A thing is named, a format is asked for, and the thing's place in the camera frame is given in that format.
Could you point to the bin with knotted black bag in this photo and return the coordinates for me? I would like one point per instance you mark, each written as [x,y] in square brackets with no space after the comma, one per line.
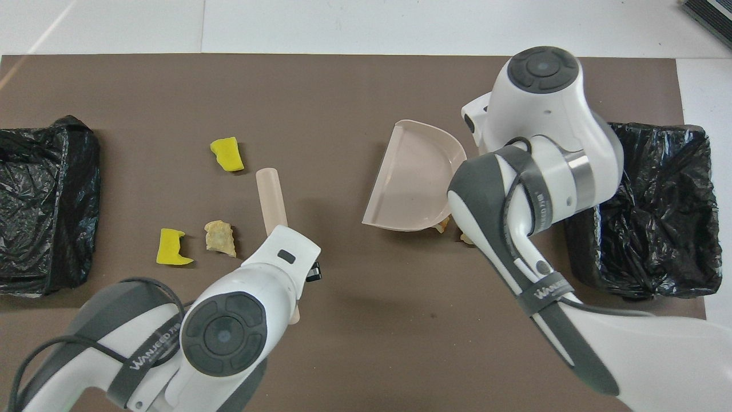
[657,229]

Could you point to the bin with smooth black bag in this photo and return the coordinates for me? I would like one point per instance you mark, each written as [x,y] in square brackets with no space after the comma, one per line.
[46,200]

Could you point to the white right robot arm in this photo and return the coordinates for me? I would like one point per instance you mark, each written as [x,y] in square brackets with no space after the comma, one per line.
[543,97]

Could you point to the pale beige bread chunk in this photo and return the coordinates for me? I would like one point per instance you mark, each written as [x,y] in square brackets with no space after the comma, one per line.
[466,236]

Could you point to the black ridged panel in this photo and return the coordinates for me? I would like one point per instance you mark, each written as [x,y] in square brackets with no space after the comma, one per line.
[712,17]

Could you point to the yellow green sponge piece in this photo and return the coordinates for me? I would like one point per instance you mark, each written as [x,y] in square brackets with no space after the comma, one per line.
[171,249]
[227,154]

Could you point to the beige hand brush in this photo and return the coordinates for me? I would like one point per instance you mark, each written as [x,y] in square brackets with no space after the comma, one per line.
[271,200]

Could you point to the brown table mat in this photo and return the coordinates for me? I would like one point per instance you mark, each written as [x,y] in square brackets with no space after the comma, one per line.
[354,343]

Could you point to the beige orange bread slice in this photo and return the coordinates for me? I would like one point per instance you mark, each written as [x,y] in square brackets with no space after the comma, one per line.
[220,237]

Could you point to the beige plastic dustpan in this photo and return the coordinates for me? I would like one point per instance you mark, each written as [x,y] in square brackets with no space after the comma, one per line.
[412,183]

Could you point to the orange striped croissant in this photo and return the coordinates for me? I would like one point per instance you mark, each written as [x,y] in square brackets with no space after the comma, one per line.
[441,226]

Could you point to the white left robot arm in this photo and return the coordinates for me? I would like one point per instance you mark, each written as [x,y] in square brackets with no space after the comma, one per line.
[229,332]

